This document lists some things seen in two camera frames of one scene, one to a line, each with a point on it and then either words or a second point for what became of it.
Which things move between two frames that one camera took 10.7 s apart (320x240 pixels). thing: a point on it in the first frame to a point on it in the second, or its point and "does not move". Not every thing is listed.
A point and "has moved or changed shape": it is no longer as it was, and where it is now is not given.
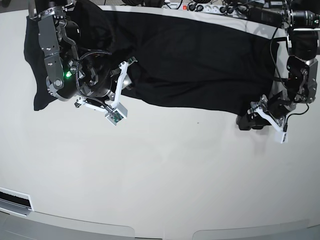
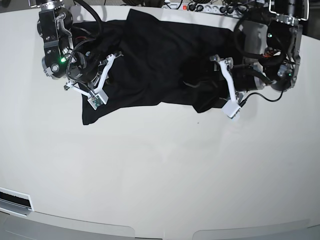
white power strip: (223, 7) does not move
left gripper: (94, 77) to (83, 65)
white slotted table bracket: (15, 202) does not move
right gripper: (278, 107) to (243, 77)
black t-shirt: (191, 61) has moved or changed shape
